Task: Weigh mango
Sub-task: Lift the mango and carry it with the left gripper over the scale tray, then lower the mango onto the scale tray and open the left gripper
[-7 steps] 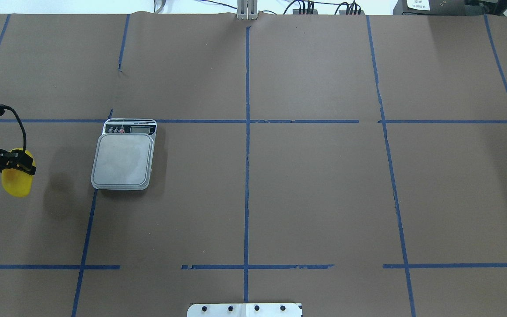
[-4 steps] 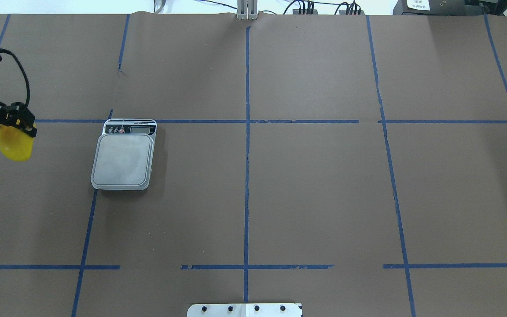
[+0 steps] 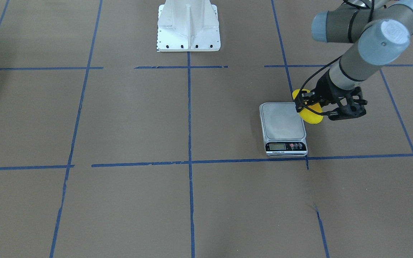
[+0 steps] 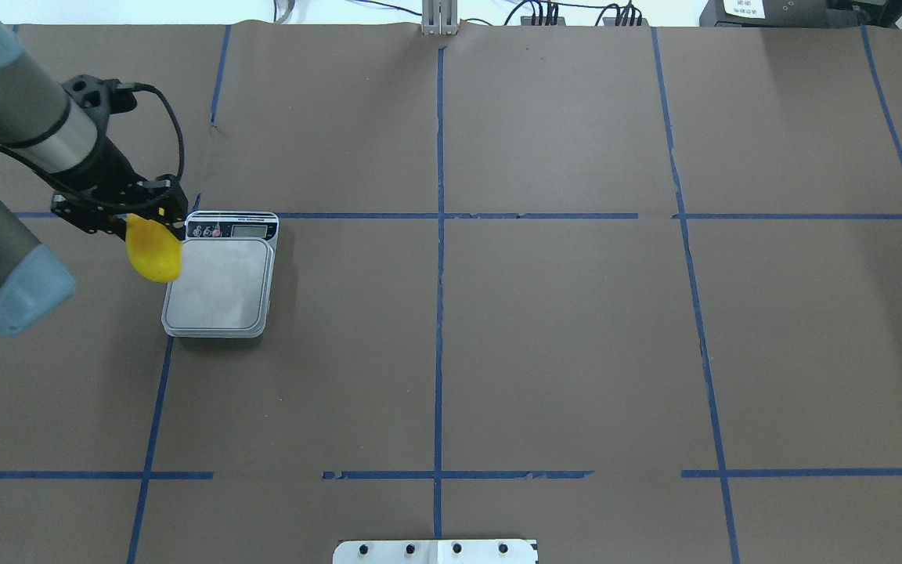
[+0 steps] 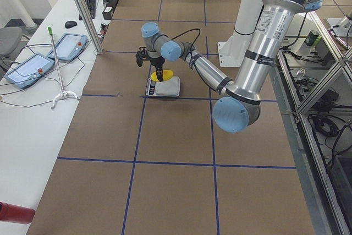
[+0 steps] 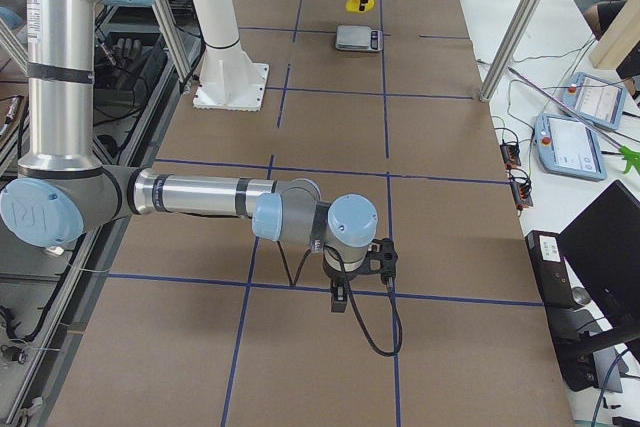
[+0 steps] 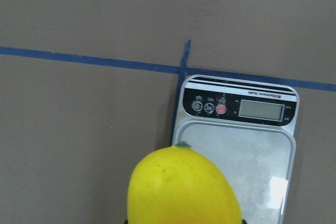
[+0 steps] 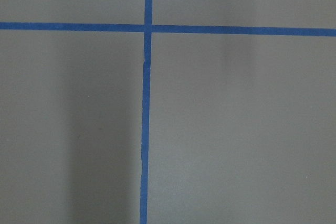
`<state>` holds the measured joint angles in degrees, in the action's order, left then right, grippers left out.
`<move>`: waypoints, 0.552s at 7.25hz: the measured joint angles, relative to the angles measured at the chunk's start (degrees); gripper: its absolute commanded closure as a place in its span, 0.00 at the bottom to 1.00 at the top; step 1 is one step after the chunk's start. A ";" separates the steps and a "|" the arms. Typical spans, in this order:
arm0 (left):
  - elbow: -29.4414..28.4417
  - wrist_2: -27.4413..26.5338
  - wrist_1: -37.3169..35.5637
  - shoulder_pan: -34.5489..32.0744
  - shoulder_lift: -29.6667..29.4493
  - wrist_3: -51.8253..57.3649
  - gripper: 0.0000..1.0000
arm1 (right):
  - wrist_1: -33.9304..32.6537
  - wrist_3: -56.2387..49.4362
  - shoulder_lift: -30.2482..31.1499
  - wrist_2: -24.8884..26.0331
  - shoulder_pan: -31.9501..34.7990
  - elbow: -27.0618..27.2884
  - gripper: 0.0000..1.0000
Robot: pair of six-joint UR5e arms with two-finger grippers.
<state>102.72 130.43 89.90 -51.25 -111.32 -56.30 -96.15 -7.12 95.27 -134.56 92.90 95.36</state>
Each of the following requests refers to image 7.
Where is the yellow mango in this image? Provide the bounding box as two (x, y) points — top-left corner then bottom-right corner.
(127, 142), (243, 223)

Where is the silver digital kitchen scale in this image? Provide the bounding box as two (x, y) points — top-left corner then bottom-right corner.
(171, 74), (300, 223)

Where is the long blue tape strip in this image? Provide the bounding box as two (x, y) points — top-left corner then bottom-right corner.
(1, 46), (335, 92)

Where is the crossing blue tape strip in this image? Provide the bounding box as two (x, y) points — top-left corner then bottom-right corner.
(170, 39), (192, 145)

